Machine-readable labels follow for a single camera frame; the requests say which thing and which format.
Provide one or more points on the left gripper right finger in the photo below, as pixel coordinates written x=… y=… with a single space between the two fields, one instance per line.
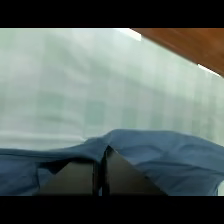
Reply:
x=128 y=180

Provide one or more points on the blue shirt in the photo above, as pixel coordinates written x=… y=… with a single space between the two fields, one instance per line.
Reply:
x=173 y=160

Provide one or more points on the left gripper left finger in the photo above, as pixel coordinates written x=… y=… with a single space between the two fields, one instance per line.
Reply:
x=71 y=181

